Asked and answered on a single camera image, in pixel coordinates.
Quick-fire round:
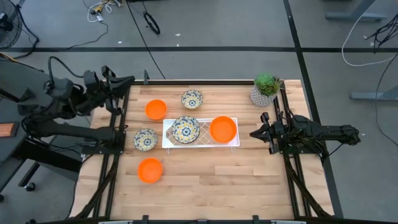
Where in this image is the white and yellow cable bundle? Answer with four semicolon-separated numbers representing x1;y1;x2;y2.
86;0;122;23

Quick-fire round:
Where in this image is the succulent in patterned pot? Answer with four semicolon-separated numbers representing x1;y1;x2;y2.
249;72;282;108

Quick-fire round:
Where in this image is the curved black floor cable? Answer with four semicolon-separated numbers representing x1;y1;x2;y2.
374;53;398;147

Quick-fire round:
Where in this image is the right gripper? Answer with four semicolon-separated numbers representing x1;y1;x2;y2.
249;112;285;156

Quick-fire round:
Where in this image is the thin black floor cable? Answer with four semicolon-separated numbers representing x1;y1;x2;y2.
67;21;109;50

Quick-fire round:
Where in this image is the black metal table frame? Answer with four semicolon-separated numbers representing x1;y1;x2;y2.
73;70;335;224

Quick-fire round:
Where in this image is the gray desk foot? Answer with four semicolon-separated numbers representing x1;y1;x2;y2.
350;85;398;102
325;0;388;22

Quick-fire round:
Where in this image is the black floor fan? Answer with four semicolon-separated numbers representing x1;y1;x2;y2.
0;0;40;60

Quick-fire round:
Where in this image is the long black floor cable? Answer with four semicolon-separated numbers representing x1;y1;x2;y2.
126;0;166;79

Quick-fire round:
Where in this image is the large black wedge block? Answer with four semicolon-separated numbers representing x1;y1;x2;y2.
0;86;35;103

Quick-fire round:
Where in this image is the yellow blue floral bowl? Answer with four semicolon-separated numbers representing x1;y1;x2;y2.
171;115;201;144
180;89;204;110
133;128;159;152

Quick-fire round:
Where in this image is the white floor cable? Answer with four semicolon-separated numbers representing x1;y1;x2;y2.
341;0;398;67

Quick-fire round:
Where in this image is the white lattice shelf rack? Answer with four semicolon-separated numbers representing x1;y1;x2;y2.
162;117;241;155

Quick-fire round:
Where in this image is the coiled black cable loop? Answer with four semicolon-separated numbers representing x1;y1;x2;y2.
142;11;161;35

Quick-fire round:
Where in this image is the black side desk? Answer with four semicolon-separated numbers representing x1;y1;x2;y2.
0;58;83;203

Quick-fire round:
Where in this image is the black cable bundle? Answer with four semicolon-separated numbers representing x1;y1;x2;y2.
366;14;398;54

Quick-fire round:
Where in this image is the orange plastic mini bowl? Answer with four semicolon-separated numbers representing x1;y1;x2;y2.
209;116;238;144
144;98;168;121
137;157;164;184

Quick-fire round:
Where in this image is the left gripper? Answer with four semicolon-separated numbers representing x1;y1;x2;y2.
83;64;136;116

